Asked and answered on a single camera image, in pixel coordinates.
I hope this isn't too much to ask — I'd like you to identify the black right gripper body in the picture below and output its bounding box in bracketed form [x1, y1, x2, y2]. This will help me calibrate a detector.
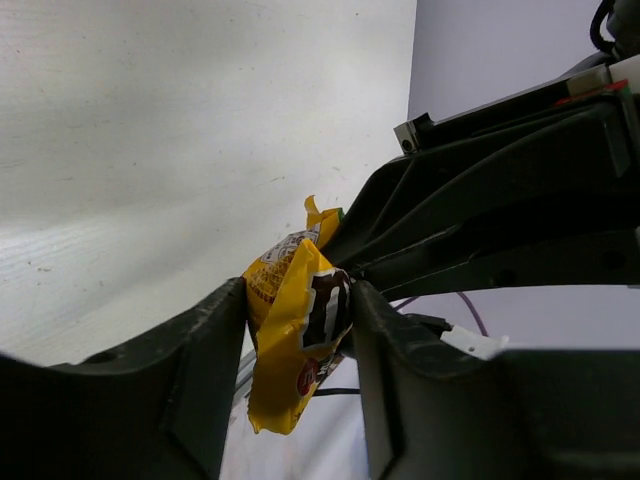
[394, 53, 639, 155]

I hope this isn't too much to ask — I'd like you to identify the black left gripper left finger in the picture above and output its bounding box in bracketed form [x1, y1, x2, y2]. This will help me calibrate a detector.
[1, 278, 247, 479]

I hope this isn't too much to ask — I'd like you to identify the aluminium front rail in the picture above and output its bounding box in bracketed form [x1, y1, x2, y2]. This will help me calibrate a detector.
[234, 351, 257, 398]

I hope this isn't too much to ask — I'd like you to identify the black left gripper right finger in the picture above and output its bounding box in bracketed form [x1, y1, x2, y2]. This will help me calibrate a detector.
[350, 281, 639, 479]

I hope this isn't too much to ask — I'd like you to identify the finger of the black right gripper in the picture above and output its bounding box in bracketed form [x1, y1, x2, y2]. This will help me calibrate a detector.
[349, 215, 639, 299]
[321, 94, 639, 265]

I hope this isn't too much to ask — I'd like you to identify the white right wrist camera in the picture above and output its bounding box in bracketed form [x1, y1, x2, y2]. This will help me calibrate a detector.
[440, 325, 509, 360]

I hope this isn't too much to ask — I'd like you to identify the yellow M&M's packet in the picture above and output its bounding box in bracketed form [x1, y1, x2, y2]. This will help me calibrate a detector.
[243, 197, 352, 435]

